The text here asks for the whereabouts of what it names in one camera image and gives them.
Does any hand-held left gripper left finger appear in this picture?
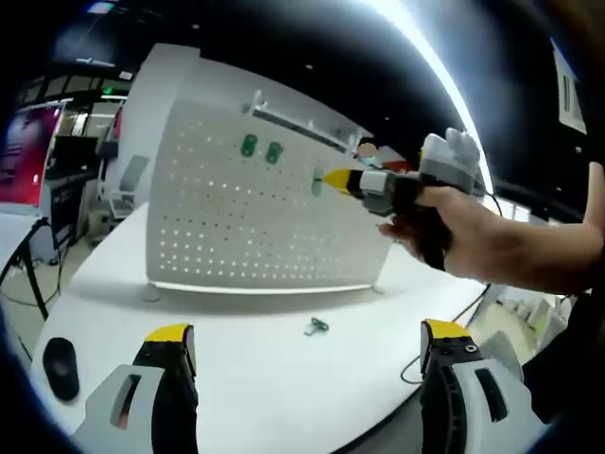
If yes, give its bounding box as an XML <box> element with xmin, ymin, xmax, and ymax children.
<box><xmin>73</xmin><ymin>323</ymin><xmax>200</xmax><ymax>454</ymax></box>

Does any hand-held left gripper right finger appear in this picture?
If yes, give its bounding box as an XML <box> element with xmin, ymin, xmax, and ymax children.
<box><xmin>418</xmin><ymin>318</ymin><xmax>558</xmax><ymax>454</ymax></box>

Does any white perforated mounting plate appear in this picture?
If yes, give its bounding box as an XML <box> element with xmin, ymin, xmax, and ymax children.
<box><xmin>144</xmin><ymin>98</ymin><xmax>393</xmax><ymax>303</ymax></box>

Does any person's right hand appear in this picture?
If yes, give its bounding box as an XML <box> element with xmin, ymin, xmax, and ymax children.
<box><xmin>377</xmin><ymin>186</ymin><xmax>478</xmax><ymax>280</ymax></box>

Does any black computer mouse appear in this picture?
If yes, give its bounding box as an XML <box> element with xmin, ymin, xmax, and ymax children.
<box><xmin>42</xmin><ymin>337</ymin><xmax>80</xmax><ymax>402</ymax></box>

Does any ceiling light strip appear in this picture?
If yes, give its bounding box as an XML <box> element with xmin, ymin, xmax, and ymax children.
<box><xmin>399</xmin><ymin>0</ymin><xmax>497</xmax><ymax>190</ymax></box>

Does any person's black clothing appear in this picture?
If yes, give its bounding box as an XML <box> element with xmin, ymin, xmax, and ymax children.
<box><xmin>531</xmin><ymin>160</ymin><xmax>605</xmax><ymax>427</ymax></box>

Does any white paper notice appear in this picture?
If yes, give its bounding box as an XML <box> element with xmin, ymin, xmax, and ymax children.
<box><xmin>550</xmin><ymin>40</ymin><xmax>590</xmax><ymax>134</ymax></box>

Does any black tripod stand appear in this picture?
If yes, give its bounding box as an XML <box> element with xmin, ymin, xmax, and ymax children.
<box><xmin>0</xmin><ymin>217</ymin><xmax>65</xmax><ymax>323</ymax></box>

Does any black cabinet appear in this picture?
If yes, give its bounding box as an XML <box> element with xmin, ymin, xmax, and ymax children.
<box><xmin>48</xmin><ymin>179</ymin><xmax>92</xmax><ymax>248</ymax></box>

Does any grey office chair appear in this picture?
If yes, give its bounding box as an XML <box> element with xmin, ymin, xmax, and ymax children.
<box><xmin>109</xmin><ymin>154</ymin><xmax>151</xmax><ymax>219</ymax></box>

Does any black monitor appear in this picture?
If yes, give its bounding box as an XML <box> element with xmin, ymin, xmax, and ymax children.
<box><xmin>51</xmin><ymin>134</ymin><xmax>103</xmax><ymax>180</ymax></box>

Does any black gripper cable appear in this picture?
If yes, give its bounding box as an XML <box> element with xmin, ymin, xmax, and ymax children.
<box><xmin>475</xmin><ymin>177</ymin><xmax>503</xmax><ymax>218</ymax></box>

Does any white shelf rail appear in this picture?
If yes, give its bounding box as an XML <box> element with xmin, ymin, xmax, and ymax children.
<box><xmin>242</xmin><ymin>91</ymin><xmax>364</xmax><ymax>153</ymax></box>

